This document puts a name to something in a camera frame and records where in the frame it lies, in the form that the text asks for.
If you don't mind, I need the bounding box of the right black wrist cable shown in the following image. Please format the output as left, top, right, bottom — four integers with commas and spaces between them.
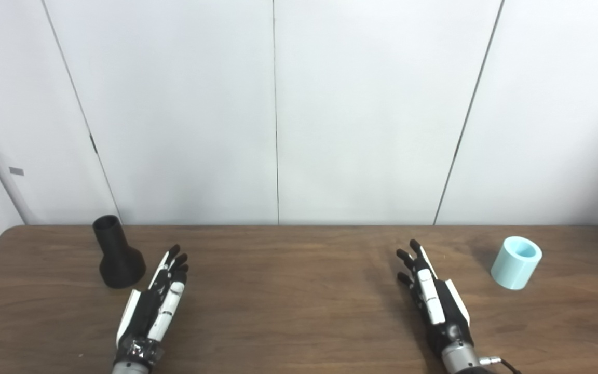
478, 355, 522, 374

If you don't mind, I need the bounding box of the light-blue hose piece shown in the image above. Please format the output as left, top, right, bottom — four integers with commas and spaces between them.
491, 236, 543, 290

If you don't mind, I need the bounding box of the black flared nozzle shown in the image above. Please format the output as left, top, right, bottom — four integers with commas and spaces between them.
92, 215, 147, 289

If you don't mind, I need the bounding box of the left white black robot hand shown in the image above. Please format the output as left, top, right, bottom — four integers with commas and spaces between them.
114, 244, 190, 370

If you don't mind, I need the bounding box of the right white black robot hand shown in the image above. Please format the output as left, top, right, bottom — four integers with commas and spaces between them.
396, 239, 474, 359

